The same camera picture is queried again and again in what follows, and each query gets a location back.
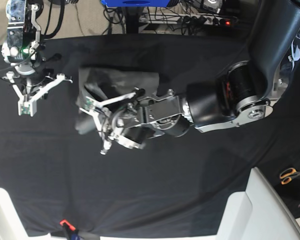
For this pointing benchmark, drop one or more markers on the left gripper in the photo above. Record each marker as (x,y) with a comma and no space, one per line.
(114,130)

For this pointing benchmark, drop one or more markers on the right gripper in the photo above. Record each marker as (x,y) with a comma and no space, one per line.
(33,74)

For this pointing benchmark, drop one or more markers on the grey T-shirt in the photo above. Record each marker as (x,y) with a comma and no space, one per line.
(102,83)

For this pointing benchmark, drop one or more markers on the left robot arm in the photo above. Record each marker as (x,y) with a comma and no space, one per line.
(245,93)

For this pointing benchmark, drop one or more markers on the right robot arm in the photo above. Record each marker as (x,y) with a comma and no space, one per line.
(25,43)

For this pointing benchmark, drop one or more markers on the black table cloth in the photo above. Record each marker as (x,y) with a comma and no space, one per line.
(174,187)

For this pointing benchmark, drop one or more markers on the blue plastic box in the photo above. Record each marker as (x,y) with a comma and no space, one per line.
(135,3)

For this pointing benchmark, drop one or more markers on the white power strip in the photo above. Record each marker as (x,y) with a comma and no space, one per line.
(178,18)

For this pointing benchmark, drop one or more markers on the red blue clamp bottom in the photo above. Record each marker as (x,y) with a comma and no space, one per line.
(70,232)

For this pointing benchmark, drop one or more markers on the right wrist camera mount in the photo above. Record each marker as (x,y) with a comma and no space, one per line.
(27,104)

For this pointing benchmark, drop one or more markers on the black stand post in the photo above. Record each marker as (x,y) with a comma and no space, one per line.
(132,16)

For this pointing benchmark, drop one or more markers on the white table frame left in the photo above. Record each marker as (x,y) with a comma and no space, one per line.
(11,227)

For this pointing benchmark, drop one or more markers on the orange handled scissors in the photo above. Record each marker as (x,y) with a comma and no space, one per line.
(288,175)

